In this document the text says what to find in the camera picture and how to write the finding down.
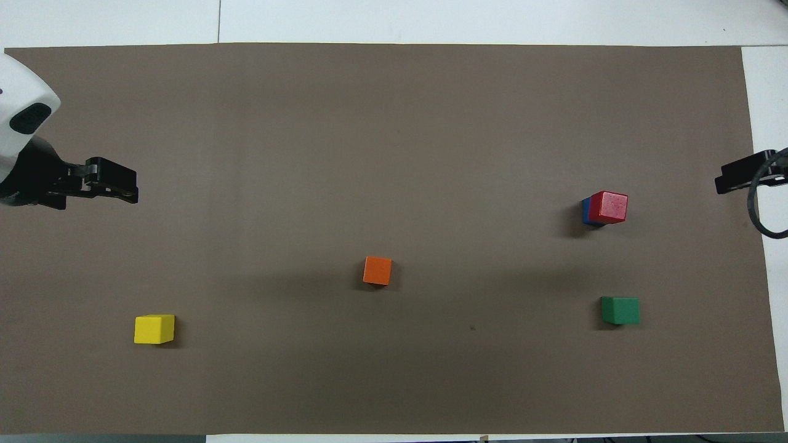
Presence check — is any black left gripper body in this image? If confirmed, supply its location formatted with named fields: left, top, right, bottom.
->
left=0, top=135, right=90, bottom=210

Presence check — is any red wooden block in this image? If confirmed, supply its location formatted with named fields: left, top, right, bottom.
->
left=587, top=190, right=629, bottom=225

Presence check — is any yellow wooden block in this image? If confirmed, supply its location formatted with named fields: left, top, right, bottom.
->
left=134, top=314, right=176, bottom=345

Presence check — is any blue wooden block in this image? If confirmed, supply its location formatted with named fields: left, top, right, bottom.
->
left=581, top=196, right=608, bottom=228

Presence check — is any green wooden block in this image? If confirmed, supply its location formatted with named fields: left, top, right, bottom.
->
left=600, top=296, right=641, bottom=326

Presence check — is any orange wooden block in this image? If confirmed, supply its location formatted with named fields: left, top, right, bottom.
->
left=363, top=255, right=393, bottom=287

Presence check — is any brown table mat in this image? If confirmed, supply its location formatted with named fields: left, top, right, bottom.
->
left=0, top=42, right=786, bottom=435

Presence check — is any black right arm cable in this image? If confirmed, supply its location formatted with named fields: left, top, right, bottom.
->
left=746, top=147, right=788, bottom=240

